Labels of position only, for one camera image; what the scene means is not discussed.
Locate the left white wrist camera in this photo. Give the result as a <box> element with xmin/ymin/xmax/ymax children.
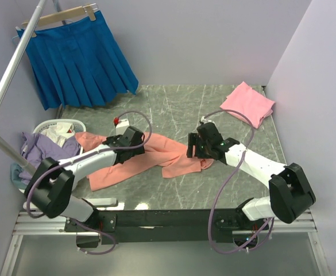
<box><xmin>113</xmin><ymin>117</ymin><xmax>130</xmax><ymax>135</ymax></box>

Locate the wooden clip hanger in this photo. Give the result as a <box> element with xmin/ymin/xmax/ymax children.
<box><xmin>21</xmin><ymin>2</ymin><xmax>98</xmax><ymax>39</ymax></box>

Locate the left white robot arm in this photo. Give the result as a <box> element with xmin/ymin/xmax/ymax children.
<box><xmin>24</xmin><ymin>126</ymin><xmax>145</xmax><ymax>231</ymax></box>

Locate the folded pink t shirt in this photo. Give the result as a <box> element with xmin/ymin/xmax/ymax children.
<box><xmin>220</xmin><ymin>82</ymin><xmax>275</xmax><ymax>129</ymax></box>

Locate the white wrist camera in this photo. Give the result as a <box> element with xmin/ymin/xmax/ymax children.
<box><xmin>113</xmin><ymin>117</ymin><xmax>130</xmax><ymax>135</ymax></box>
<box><xmin>199</xmin><ymin>116</ymin><xmax>214</xmax><ymax>125</ymax></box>

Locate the aluminium rail frame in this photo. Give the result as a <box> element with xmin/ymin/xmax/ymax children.
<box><xmin>1</xmin><ymin>208</ymin><xmax>331</xmax><ymax>275</ymax></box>

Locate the white garment in basket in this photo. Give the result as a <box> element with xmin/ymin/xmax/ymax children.
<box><xmin>41</xmin><ymin>122</ymin><xmax>75</xmax><ymax>147</ymax></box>

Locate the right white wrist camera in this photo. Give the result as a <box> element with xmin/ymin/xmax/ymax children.
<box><xmin>199</xmin><ymin>116</ymin><xmax>214</xmax><ymax>125</ymax></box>

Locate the white clothes rack pole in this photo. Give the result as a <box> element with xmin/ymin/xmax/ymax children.
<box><xmin>0</xmin><ymin>0</ymin><xmax>47</xmax><ymax>175</ymax></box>

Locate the black base beam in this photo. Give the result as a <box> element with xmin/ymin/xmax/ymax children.
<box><xmin>64</xmin><ymin>208</ymin><xmax>272</xmax><ymax>248</ymax></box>

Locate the blue grey cloth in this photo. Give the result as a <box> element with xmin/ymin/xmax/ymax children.
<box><xmin>10</xmin><ymin>163</ymin><xmax>26</xmax><ymax>190</ymax></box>

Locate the lavender shirt in basket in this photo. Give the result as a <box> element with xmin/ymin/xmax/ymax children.
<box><xmin>20</xmin><ymin>131</ymin><xmax>82</xmax><ymax>185</ymax></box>

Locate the salmon orange t shirt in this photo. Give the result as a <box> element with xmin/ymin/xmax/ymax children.
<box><xmin>86</xmin><ymin>133</ymin><xmax>214</xmax><ymax>191</ymax></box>

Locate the white laundry basket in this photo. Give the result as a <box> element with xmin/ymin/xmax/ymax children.
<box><xmin>17</xmin><ymin>119</ymin><xmax>87</xmax><ymax>197</ymax></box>

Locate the blue pleated skirt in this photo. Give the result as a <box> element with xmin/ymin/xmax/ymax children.
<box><xmin>26</xmin><ymin>11</ymin><xmax>138</xmax><ymax>110</ymax></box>

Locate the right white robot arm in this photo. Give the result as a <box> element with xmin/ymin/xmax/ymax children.
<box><xmin>187</xmin><ymin>122</ymin><xmax>316</xmax><ymax>229</ymax></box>

